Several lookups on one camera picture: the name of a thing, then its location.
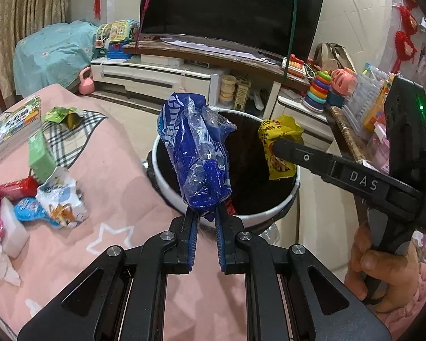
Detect light blue snack packet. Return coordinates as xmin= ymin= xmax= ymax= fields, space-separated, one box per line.
xmin=14 ymin=197 xmax=62 ymax=228

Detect red cylindrical snack packet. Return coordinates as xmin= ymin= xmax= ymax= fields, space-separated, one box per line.
xmin=0 ymin=176 xmax=41 ymax=199

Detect red yellow toy phone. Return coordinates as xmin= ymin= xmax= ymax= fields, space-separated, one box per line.
xmin=283 ymin=54 xmax=308 ymax=77

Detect black bin with white rim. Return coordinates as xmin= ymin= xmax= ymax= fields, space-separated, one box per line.
xmin=144 ymin=105 xmax=302 ymax=238

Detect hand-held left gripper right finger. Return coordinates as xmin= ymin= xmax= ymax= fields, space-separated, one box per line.
xmin=213 ymin=208 xmax=393 ymax=341

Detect magenta rod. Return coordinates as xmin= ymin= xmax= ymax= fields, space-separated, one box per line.
xmin=135 ymin=0 xmax=160 ymax=55

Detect red wall garland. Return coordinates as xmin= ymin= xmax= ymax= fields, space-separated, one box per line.
xmin=392 ymin=0 xmax=419 ymax=73

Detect orange and blue snack packet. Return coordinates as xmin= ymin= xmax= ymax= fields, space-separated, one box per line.
xmin=35 ymin=167 xmax=89 ymax=228

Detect pink kettlebell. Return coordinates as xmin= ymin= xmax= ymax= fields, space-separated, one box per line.
xmin=78 ymin=66 xmax=96 ymax=95

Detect clear plastic storage box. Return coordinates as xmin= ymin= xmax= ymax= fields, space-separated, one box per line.
xmin=344 ymin=69 xmax=391 ymax=128

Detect yellow lidded jars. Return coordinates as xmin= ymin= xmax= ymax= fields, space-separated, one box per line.
xmin=220 ymin=74 xmax=237 ymax=107

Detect person's right hand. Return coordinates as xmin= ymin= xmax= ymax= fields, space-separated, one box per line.
xmin=344 ymin=220 xmax=425 ymax=314

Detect stack of picture books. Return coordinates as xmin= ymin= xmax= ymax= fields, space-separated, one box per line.
xmin=0 ymin=96 xmax=43 ymax=162

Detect white tissue pack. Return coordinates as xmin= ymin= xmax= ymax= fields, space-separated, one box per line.
xmin=0 ymin=197 xmax=31 ymax=258

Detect white television cabinet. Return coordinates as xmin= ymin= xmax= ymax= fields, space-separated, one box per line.
xmin=91 ymin=39 xmax=363 ymax=246

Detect beige bag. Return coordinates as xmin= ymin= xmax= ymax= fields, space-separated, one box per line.
xmin=312 ymin=43 xmax=356 ymax=75

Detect beige patterned curtain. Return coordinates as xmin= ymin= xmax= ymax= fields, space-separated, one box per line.
xmin=0 ymin=0 xmax=70 ymax=43

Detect yellow snack wrapper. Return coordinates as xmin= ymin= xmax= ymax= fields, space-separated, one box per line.
xmin=257 ymin=115 xmax=305 ymax=181

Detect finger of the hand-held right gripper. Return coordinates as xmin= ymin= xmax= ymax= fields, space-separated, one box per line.
xmin=272 ymin=138 xmax=394 ymax=201

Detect green snack packet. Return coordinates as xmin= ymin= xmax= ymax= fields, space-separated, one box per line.
xmin=44 ymin=107 xmax=87 ymax=130

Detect black television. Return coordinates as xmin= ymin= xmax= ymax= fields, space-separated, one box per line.
xmin=139 ymin=0 xmax=327 ymax=61

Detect rainbow stacking ring toy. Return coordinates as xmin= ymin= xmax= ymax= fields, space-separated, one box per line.
xmin=303 ymin=70 xmax=332 ymax=109

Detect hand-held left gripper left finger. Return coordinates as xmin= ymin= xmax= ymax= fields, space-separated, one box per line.
xmin=18 ymin=206 xmax=199 ymax=341

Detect yellow blue toy cash register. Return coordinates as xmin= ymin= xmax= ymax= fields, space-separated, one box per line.
xmin=106 ymin=20 xmax=141 ymax=61

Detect pink round toy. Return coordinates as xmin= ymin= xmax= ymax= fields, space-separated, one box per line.
xmin=330 ymin=67 xmax=357 ymax=96

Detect green carton box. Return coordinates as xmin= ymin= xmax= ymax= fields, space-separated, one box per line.
xmin=28 ymin=130 xmax=57 ymax=182

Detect blue plastic bag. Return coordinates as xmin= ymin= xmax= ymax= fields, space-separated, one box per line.
xmin=158 ymin=92 xmax=238 ymax=223

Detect teal floral cloth cover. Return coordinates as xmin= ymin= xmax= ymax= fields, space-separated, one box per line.
xmin=13 ymin=21 xmax=102 ymax=95

